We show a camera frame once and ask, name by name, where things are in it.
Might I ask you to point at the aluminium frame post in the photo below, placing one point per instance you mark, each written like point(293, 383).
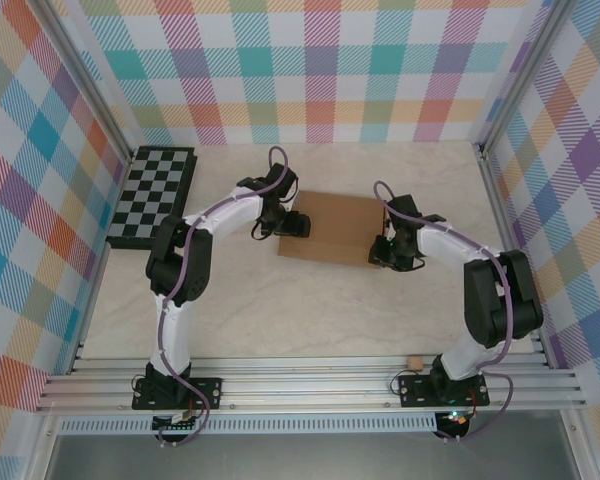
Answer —
point(92, 85)
point(519, 75)

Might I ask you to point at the aluminium side rail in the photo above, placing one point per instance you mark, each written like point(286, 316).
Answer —
point(500, 225)
point(88, 320)

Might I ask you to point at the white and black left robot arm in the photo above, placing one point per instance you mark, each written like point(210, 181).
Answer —
point(220, 215)

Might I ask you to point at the black and grey chessboard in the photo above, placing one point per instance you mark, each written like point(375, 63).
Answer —
point(145, 190)

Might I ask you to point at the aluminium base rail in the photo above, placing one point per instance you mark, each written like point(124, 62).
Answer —
point(305, 385)

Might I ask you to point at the small circuit board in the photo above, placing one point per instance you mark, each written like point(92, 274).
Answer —
point(457, 419)
point(180, 420)

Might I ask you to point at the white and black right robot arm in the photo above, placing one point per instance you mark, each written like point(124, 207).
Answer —
point(455, 242)

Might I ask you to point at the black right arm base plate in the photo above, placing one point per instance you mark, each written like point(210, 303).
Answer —
point(412, 390)

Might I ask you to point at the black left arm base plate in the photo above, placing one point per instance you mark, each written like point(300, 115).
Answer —
point(210, 390)

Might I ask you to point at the brown cardboard paper box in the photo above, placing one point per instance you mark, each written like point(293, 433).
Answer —
point(335, 225)

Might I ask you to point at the small tan wooden block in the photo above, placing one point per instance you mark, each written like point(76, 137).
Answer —
point(414, 363)

